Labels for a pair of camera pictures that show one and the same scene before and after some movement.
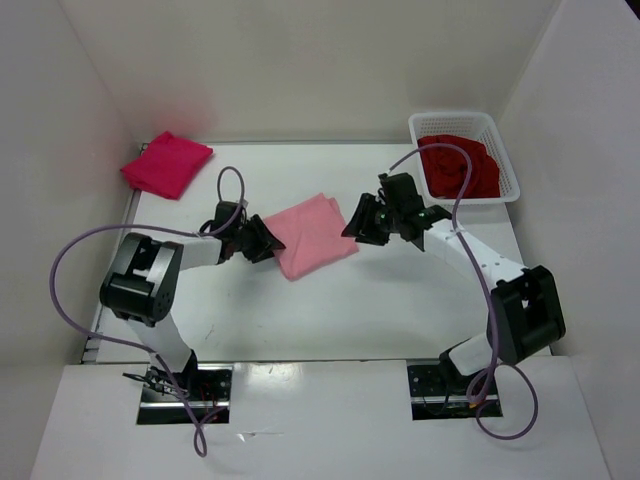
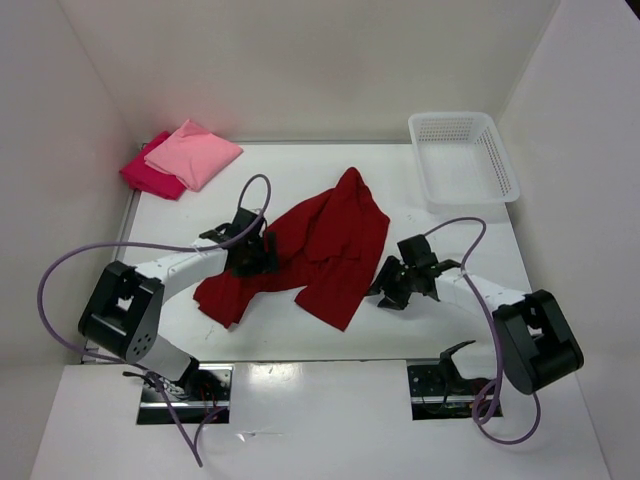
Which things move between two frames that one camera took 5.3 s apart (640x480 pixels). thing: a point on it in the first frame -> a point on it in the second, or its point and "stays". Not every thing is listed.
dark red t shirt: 445,169 -> 328,244
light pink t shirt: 312,234 -> 193,153
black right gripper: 377,218 -> 400,279
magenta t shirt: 167,166 stays
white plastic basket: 473,124 stays
